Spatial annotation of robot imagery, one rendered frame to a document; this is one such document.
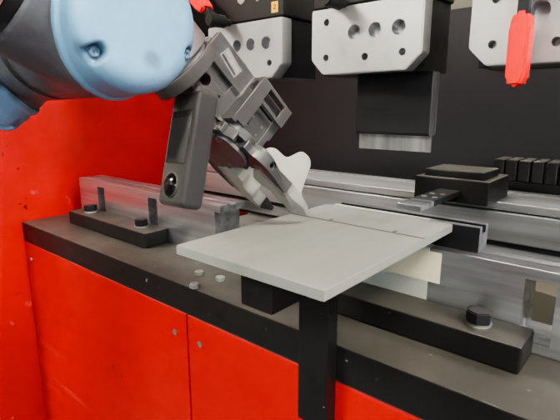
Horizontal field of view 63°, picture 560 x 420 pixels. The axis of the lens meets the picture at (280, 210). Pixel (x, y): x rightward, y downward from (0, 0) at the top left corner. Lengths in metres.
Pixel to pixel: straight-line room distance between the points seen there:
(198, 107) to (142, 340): 0.51
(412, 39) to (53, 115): 0.89
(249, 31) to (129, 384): 0.65
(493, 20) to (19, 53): 0.42
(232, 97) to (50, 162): 0.79
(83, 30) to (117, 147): 1.07
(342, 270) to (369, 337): 0.18
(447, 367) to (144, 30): 0.42
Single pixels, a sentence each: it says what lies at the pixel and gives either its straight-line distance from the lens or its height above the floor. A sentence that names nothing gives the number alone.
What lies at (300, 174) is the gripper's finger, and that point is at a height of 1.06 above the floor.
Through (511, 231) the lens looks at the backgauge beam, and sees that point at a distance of 0.82.
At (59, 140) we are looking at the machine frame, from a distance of 1.23.
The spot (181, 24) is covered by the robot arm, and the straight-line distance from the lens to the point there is 0.27.
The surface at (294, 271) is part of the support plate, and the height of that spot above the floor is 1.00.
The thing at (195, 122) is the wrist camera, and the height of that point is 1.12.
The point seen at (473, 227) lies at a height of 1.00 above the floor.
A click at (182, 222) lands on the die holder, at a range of 0.88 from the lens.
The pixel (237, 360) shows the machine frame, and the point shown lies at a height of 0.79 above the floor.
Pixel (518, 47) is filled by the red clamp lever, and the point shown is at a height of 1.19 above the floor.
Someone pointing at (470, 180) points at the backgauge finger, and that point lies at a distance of 0.78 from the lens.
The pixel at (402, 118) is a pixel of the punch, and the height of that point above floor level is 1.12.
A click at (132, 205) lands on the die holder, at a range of 1.01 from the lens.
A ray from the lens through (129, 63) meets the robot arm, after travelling 0.25.
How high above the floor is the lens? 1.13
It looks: 13 degrees down
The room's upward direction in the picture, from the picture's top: straight up
